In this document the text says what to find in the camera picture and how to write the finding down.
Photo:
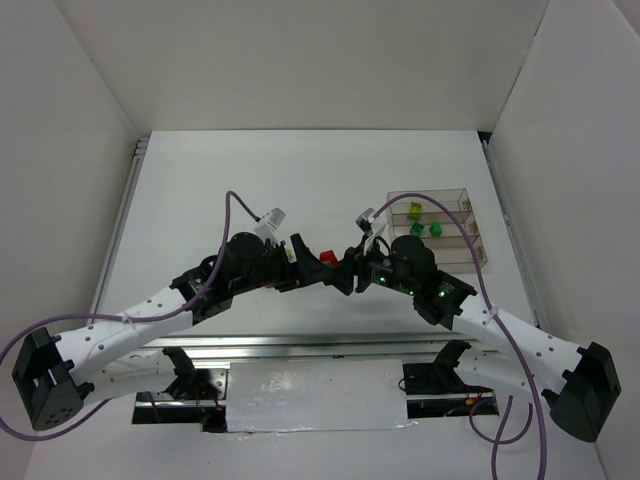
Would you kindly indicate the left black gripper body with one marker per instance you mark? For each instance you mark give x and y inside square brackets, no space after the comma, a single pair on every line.
[290,263]

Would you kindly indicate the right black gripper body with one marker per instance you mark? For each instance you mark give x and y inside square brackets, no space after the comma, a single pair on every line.
[366,267]

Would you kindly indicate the red lego brick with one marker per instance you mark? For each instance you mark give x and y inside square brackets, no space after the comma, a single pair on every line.
[328,255]

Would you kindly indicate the green square lego brick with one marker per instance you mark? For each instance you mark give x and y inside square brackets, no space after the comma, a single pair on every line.
[417,229]

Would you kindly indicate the dark green square lego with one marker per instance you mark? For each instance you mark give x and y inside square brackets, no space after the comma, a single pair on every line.
[436,230]

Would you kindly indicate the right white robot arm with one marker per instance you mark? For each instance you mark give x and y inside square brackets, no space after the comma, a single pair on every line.
[578,386]

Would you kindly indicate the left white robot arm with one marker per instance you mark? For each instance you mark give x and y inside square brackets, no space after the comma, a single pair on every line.
[58,375]

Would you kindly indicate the clear compartment container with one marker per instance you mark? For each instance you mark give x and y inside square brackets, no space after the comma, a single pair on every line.
[451,250]

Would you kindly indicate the small yellow-green lego brick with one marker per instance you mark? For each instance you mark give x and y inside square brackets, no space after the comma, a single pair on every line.
[415,211]

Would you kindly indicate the white tape cover plate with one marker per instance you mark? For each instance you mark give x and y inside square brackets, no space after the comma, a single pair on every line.
[325,395]

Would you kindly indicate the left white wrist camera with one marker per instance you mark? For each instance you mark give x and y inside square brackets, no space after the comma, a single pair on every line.
[267,226]

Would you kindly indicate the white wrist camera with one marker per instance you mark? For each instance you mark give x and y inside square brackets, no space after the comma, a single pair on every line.
[372,227]
[267,226]

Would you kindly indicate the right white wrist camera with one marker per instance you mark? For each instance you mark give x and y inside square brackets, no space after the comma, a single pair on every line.
[372,227]

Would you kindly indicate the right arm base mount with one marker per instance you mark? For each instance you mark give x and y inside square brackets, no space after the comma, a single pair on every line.
[434,390]

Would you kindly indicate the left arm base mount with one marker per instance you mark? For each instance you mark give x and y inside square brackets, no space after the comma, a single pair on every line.
[194,396]

